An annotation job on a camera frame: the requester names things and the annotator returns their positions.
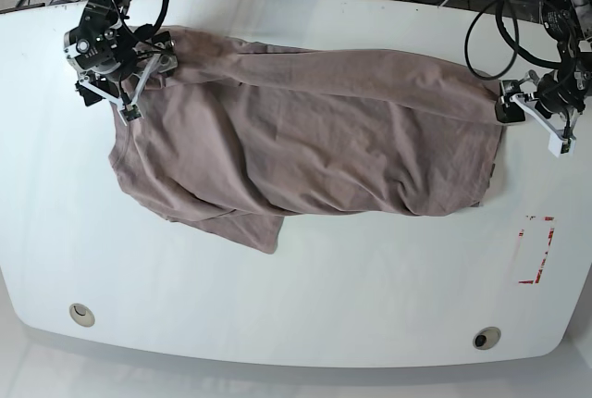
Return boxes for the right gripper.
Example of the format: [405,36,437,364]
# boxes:
[76,31,179,111]

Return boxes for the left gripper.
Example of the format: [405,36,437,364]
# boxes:
[495,70,586,138]

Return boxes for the mauve t-shirt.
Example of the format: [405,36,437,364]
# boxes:
[109,27,503,254]

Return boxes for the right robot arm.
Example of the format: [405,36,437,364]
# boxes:
[64,0,178,123]

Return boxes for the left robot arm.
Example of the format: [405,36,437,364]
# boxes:
[489,0,591,155]

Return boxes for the red tape rectangle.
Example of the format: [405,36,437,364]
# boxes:
[512,216,556,285]

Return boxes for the left table grommet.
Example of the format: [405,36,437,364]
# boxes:
[68,304,95,328]

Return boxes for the table grommet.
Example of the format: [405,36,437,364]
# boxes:
[68,304,95,328]
[473,327,501,351]

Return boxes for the right table grommet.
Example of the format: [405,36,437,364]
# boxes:
[473,327,501,351]

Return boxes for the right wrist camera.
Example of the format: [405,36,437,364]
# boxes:
[119,105,142,125]

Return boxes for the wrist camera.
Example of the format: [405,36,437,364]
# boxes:
[119,105,142,125]
[548,135,576,157]

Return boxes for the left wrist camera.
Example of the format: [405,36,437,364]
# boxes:
[548,135,576,157]

